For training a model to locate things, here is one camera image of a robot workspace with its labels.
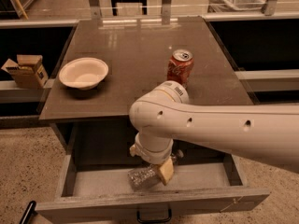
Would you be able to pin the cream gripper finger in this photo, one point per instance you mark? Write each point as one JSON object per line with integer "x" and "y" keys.
{"x": 165, "y": 171}

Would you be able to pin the clear plastic water bottle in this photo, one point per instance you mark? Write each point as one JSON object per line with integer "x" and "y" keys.
{"x": 146, "y": 177}

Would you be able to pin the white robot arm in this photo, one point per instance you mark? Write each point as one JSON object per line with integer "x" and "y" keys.
{"x": 264, "y": 133}

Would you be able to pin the open grey wooden drawer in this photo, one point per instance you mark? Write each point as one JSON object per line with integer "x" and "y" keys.
{"x": 94, "y": 182}

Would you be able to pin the grey counter cabinet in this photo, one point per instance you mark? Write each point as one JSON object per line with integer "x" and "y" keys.
{"x": 137, "y": 53}

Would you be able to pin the red soda can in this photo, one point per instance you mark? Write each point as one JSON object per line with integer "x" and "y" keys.
{"x": 180, "y": 66}

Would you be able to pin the white paper bowl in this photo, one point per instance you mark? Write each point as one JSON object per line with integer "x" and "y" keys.
{"x": 83, "y": 73}

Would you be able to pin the open cardboard box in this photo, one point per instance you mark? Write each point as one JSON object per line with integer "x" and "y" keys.
{"x": 28, "y": 71}

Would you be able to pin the wooden broom stick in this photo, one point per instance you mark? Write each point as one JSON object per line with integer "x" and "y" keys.
{"x": 23, "y": 12}

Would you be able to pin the black drawer handle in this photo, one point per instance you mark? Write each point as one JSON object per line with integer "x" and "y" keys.
{"x": 151, "y": 219}
{"x": 29, "y": 213}

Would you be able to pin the black lower drawer handle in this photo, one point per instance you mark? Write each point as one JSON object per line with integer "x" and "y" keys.
{"x": 29, "y": 213}

